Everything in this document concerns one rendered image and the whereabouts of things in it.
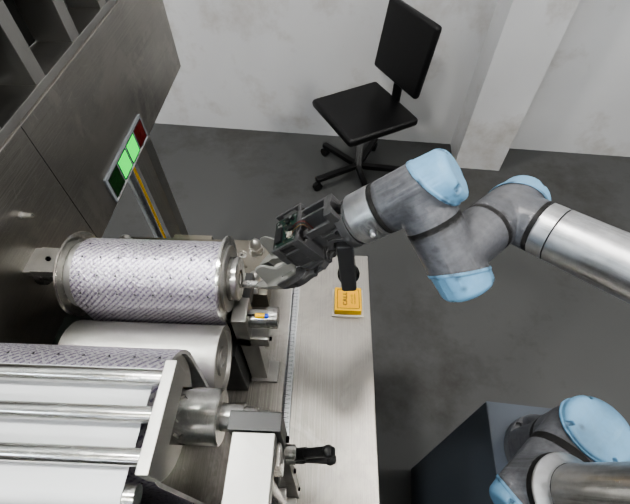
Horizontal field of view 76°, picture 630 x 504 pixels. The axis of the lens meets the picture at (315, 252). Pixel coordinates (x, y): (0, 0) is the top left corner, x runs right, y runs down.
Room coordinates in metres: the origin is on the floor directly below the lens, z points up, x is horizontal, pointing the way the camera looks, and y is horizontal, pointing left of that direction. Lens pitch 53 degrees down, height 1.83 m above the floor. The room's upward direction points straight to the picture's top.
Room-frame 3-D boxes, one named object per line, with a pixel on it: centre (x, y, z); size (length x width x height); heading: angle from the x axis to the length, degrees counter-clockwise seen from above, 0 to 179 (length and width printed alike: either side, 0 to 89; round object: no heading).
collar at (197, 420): (0.13, 0.14, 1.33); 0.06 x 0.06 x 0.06; 88
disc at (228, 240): (0.38, 0.15, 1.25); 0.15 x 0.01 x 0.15; 178
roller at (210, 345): (0.27, 0.28, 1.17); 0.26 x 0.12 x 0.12; 88
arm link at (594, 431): (0.17, -0.47, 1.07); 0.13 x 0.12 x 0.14; 130
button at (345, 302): (0.53, -0.09, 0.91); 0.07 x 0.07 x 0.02; 88
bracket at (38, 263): (0.40, 0.45, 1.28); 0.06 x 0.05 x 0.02; 88
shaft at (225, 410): (0.13, 0.08, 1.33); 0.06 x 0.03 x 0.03; 88
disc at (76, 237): (0.39, 0.41, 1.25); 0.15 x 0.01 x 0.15; 178
